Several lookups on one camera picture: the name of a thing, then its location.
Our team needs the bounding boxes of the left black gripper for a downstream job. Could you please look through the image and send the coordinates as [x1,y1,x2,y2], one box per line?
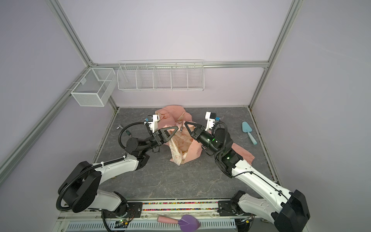
[141,127,178,154]

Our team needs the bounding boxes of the pink zip jacket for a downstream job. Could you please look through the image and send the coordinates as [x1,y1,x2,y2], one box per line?
[155,105,256,166]

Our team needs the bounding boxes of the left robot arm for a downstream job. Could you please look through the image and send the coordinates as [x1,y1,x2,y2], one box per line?
[56,122,178,217]

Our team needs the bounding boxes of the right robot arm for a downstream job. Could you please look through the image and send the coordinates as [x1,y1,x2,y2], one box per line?
[184,121,310,232]

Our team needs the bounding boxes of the teal plastic trowel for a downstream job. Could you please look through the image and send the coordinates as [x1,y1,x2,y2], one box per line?
[242,121,258,145]

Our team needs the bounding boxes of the white mesh box basket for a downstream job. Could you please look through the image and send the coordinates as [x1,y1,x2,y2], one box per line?
[71,68,117,107]

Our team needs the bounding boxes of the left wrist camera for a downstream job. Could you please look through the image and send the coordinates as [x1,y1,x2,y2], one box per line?
[145,114,160,133]

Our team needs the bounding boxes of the small green-handled screwdriver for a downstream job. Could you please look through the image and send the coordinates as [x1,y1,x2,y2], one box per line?
[116,124,132,137]

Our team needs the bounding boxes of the white wire shelf basket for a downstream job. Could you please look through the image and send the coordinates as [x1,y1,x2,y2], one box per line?
[117,60,205,91]

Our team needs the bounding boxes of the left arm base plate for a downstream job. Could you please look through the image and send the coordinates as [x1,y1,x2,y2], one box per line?
[103,202,143,219]

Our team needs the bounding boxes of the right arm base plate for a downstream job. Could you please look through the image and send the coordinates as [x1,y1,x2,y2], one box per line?
[217,200,246,217]

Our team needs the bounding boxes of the purple pink-handled scoop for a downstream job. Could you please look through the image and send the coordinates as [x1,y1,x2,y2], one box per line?
[157,215,201,232]

